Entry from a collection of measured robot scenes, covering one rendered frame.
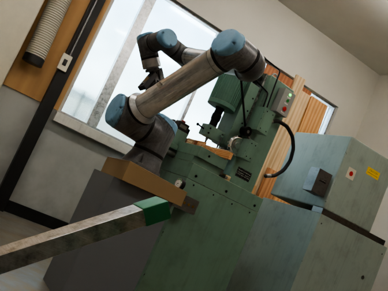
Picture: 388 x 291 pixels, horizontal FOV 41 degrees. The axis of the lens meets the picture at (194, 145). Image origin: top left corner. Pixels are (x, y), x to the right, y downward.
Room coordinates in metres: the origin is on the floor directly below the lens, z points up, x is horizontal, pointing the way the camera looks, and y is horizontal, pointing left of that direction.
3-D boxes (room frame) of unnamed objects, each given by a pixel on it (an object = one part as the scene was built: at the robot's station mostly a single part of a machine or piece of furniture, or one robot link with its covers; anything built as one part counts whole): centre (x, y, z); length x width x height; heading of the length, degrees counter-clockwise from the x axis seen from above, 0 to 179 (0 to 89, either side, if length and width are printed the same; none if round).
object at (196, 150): (3.10, 0.08, 0.87); 0.61 x 0.30 x 0.06; 33
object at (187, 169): (3.17, -0.16, 0.76); 0.57 x 0.45 x 0.09; 123
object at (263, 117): (3.09, -0.32, 1.22); 0.09 x 0.08 x 0.15; 123
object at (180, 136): (3.06, 0.15, 0.91); 0.15 x 0.14 x 0.09; 33
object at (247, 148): (3.07, -0.29, 1.02); 0.09 x 0.07 x 0.12; 33
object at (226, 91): (3.10, -0.05, 1.35); 0.18 x 0.18 x 0.31
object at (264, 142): (3.26, -0.30, 1.16); 0.22 x 0.22 x 0.72; 33
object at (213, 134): (3.11, -0.07, 1.03); 0.14 x 0.07 x 0.09; 123
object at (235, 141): (3.07, -0.23, 1.02); 0.12 x 0.03 x 0.12; 123
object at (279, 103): (3.16, -0.40, 1.40); 0.10 x 0.06 x 0.16; 123
